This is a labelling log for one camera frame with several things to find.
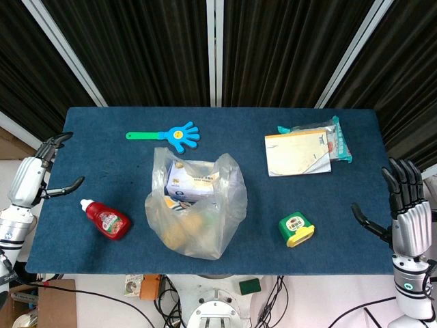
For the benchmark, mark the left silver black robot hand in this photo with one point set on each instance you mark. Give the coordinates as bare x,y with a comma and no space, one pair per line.
25,181

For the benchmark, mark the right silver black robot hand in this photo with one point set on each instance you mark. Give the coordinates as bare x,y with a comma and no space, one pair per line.
411,229

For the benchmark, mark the clear plastic bag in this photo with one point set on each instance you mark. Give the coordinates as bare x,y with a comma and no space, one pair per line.
205,225

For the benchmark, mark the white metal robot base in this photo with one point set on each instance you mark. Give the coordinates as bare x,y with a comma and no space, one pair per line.
215,307

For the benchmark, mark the red ketchup bottle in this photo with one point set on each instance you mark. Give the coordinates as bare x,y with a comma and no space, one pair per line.
109,222

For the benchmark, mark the thin black bar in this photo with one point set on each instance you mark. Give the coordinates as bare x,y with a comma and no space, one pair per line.
372,317

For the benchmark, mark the teal clear snack packet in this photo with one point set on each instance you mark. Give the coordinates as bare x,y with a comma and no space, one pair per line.
339,143

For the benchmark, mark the black pleated curtain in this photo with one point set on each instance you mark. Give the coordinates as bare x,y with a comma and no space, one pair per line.
409,85
280,51
27,68
136,51

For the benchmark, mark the green yellow small container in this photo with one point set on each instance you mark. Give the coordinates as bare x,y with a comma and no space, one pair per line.
295,223

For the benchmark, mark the brown cardboard sheet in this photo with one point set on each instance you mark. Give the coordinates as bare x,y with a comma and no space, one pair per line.
56,304

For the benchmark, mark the cream paper booklet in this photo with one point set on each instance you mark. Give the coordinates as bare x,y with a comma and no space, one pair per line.
295,153

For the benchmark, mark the small printed sticker packet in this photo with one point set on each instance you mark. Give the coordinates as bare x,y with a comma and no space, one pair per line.
132,285

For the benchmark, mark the blue felt table cover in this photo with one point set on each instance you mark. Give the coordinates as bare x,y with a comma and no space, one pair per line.
259,194

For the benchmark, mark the blue green hand clapper toy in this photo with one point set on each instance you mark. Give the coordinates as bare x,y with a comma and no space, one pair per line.
179,135

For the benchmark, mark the orange box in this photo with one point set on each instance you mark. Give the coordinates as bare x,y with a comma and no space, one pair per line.
150,287

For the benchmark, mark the white blue cardboard box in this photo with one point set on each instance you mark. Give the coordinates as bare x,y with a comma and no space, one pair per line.
191,182

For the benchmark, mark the dark green block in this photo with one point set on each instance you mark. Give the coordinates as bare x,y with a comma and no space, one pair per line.
250,286

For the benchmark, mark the white partition frame rail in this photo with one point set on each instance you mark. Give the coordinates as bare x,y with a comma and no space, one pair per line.
430,174
17,129

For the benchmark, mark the white partition frame post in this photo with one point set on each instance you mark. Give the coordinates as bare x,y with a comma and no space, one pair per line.
212,51
65,51
355,51

